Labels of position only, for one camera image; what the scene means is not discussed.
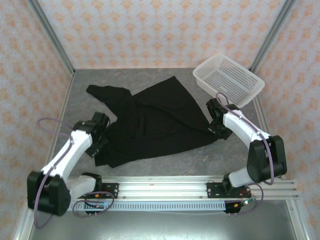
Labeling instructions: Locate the aluminium rail beam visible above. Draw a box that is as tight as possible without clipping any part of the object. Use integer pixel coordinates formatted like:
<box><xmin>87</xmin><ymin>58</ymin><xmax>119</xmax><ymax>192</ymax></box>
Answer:
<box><xmin>66</xmin><ymin>175</ymin><xmax>300</xmax><ymax>201</ymax></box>

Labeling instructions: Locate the aluminium frame post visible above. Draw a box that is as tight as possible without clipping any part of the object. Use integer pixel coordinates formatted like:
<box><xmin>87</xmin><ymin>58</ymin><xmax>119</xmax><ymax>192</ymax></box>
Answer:
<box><xmin>249</xmin><ymin>0</ymin><xmax>298</xmax><ymax>73</ymax></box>
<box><xmin>26</xmin><ymin>0</ymin><xmax>76</xmax><ymax>76</ymax></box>

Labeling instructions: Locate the aluminium side rail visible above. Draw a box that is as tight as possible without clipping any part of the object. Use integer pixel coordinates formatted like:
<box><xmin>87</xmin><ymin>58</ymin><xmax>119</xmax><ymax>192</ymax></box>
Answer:
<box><xmin>253</xmin><ymin>98</ymin><xmax>313</xmax><ymax>240</ymax></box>
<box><xmin>12</xmin><ymin>73</ymin><xmax>76</xmax><ymax>240</ymax></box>

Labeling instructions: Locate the white perforated plastic basket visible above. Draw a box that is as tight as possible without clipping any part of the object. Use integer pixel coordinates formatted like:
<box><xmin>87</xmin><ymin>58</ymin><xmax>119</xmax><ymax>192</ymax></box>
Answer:
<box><xmin>192</xmin><ymin>53</ymin><xmax>266</xmax><ymax>109</ymax></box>

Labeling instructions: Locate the black t-shirt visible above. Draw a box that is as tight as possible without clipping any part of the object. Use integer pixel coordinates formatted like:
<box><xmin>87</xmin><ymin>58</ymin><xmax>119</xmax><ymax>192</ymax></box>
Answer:
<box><xmin>86</xmin><ymin>76</ymin><xmax>221</xmax><ymax>169</ymax></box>

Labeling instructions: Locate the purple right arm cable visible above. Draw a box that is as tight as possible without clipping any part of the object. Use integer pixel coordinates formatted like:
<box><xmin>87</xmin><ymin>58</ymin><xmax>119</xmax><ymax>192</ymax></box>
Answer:
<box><xmin>216</xmin><ymin>91</ymin><xmax>276</xmax><ymax>216</ymax></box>

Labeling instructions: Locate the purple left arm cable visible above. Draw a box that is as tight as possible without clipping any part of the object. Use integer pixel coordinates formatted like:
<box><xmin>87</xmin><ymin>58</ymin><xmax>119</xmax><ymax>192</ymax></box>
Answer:
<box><xmin>33</xmin><ymin>117</ymin><xmax>116</xmax><ymax>230</ymax></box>

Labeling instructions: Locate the shiny metal sheet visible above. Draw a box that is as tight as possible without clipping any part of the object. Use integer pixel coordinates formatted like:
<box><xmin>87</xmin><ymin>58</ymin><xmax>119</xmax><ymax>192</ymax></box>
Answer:
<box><xmin>29</xmin><ymin>211</ymin><xmax>301</xmax><ymax>240</ymax></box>

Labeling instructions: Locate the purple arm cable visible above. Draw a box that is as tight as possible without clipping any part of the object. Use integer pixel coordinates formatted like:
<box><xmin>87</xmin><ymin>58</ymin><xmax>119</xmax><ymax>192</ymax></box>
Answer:
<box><xmin>33</xmin><ymin>117</ymin><xmax>116</xmax><ymax>230</ymax></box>
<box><xmin>216</xmin><ymin>91</ymin><xmax>276</xmax><ymax>216</ymax></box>

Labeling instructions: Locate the white slotted cable duct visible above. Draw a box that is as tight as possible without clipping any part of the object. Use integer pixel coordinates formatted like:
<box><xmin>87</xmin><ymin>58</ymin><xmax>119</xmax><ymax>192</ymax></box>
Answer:
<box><xmin>69</xmin><ymin>201</ymin><xmax>227</xmax><ymax>213</ymax></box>

